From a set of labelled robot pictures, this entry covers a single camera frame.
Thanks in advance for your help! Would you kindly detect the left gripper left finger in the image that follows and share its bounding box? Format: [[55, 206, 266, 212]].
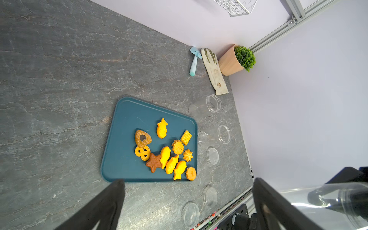
[[56, 179, 125, 230]]

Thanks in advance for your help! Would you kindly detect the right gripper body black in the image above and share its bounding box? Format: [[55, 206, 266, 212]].
[[307, 166, 368, 219]]

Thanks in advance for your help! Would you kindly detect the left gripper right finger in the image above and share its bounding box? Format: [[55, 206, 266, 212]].
[[252, 178, 321, 230]]

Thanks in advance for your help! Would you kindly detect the clear jar with cookies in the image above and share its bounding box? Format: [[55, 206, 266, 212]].
[[198, 125, 231, 146]]

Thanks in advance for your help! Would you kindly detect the dark brown star cookie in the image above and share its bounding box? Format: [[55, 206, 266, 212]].
[[146, 153, 162, 173]]

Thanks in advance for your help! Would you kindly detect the brown pretzel cookie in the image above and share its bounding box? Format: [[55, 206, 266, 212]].
[[134, 145, 151, 161]]

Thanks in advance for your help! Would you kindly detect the teal plastic tray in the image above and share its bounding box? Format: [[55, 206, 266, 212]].
[[101, 97, 198, 183]]

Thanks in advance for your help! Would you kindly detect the brown heart cookie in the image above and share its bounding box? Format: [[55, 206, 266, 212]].
[[135, 130, 152, 148]]

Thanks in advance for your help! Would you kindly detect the round brown cookie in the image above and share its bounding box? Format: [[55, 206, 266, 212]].
[[186, 167, 196, 181]]

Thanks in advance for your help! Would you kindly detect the round ridged orange cookie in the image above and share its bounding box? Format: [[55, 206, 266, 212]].
[[172, 140, 184, 155]]

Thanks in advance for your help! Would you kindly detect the orange fish cookie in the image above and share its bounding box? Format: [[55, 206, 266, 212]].
[[156, 118, 168, 139]]

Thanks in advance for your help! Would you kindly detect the yellow swirl flower cookie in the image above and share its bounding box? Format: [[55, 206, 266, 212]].
[[183, 149, 193, 162]]

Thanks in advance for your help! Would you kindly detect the yellow square cracker cookie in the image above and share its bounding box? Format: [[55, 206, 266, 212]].
[[180, 130, 192, 145]]

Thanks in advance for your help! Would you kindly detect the beige gardening glove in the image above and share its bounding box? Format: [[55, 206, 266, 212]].
[[201, 48, 229, 95]]

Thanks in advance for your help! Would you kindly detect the potted green plant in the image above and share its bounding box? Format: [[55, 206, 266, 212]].
[[218, 45, 256, 76]]

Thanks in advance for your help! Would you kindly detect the light blue garden trowel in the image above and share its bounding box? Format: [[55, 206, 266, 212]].
[[189, 47, 202, 76]]

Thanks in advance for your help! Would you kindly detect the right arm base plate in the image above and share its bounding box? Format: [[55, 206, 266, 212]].
[[218, 204, 251, 230]]

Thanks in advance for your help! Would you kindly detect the white wire wall shelf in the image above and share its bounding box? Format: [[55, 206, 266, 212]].
[[215, 0, 257, 17]]

